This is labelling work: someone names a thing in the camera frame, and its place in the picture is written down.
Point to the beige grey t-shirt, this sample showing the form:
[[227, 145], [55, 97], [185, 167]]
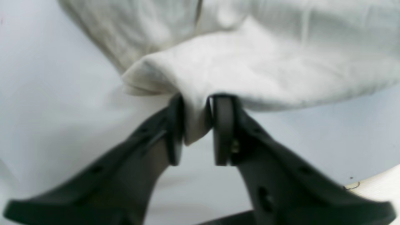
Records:
[[275, 55]]

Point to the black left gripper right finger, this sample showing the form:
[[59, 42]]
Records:
[[283, 188]]

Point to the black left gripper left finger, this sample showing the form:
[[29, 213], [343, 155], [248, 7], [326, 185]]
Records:
[[116, 188]]

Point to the black box under table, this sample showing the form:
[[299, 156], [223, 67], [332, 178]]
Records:
[[242, 218]]

